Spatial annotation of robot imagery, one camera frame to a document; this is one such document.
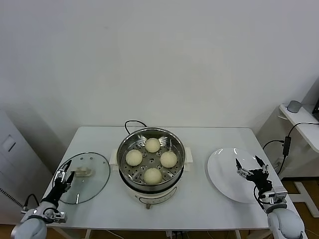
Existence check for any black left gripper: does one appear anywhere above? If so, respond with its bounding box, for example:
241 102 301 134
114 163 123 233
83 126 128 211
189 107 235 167
41 159 76 208

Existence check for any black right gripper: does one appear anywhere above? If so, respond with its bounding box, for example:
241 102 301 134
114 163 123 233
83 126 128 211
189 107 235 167
235 155 273 193

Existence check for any round glass pot lid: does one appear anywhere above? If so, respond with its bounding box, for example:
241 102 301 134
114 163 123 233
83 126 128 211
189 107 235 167
53 152 111 204

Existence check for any white steamed baozi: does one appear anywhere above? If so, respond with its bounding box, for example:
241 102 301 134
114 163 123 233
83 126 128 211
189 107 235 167
144 167 162 185
159 151 178 168
145 137 161 153
126 149 144 167

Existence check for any perforated steel steamer basket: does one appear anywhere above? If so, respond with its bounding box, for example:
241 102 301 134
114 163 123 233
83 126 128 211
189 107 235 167
109 127 194 192

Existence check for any round white plate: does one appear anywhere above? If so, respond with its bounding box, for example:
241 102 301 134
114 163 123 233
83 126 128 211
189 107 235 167
206 147 271 204

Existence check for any black power adapter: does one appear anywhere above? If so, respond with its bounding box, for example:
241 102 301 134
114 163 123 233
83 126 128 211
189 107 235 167
283 136 292 156

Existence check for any white floor cabinet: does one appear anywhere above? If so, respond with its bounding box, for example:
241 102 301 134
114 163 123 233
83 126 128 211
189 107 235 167
0 109 54 217

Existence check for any white side desk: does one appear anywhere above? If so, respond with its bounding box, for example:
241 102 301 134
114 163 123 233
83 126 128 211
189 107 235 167
279 103 319 151

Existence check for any grey cylinder object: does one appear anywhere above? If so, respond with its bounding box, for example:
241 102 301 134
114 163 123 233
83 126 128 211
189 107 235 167
286 100 302 113

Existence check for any cream electric cooker base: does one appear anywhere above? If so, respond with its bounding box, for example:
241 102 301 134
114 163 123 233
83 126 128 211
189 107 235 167
109 147 194 210

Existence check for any dark monitor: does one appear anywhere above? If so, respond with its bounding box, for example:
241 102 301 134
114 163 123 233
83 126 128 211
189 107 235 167
303 77 319 116

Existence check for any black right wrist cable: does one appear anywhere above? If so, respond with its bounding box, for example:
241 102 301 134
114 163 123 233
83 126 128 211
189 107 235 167
253 185 266 210

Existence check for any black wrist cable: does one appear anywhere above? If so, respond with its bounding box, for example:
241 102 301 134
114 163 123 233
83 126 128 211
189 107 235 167
23 193 38 208
253 185 266 210

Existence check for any thin black cable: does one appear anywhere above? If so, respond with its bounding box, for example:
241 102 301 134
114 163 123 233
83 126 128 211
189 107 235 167
288 121 319 137
262 139 285 151
277 154 287 175

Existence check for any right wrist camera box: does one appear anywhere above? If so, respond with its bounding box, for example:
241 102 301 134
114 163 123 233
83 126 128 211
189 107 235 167
270 188 287 205

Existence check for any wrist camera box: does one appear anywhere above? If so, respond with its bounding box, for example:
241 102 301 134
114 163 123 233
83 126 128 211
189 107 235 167
270 188 287 205
48 210 68 224

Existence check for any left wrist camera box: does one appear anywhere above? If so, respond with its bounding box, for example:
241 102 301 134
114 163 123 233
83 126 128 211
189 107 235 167
48 210 68 224

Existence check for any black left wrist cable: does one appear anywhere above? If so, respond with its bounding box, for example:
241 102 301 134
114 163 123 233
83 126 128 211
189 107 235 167
23 193 38 208

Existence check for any white desk base frame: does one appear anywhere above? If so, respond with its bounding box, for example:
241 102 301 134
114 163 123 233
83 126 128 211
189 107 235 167
294 180 319 217

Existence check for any black cooker power cord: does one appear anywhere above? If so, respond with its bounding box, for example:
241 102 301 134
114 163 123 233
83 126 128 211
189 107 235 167
124 120 148 136

